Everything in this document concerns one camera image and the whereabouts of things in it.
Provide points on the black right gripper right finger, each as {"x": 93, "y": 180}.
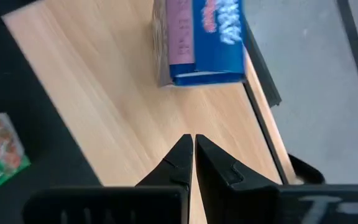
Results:
{"x": 228, "y": 199}

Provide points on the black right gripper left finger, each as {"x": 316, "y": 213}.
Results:
{"x": 154, "y": 205}

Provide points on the wooden shelf board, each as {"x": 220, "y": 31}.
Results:
{"x": 120, "y": 109}

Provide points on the Rice Krispies cereal box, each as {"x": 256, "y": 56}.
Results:
{"x": 216, "y": 56}

